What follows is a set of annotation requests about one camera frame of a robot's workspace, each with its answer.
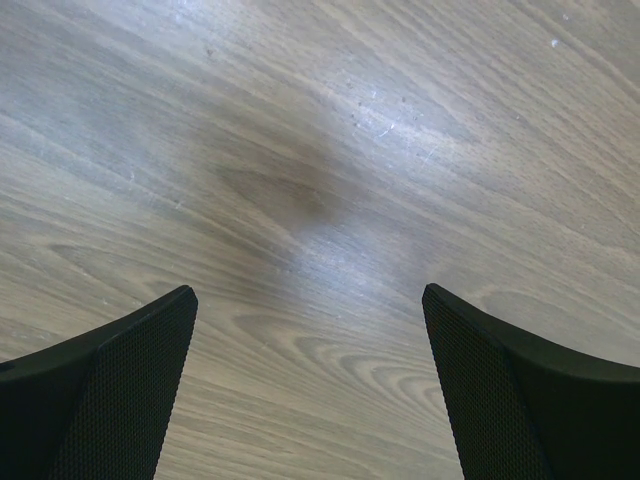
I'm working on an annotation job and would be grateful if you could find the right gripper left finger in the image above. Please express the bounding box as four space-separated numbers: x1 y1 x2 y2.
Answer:
1 286 198 479

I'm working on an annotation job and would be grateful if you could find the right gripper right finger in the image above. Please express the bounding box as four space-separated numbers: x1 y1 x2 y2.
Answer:
422 283 639 479

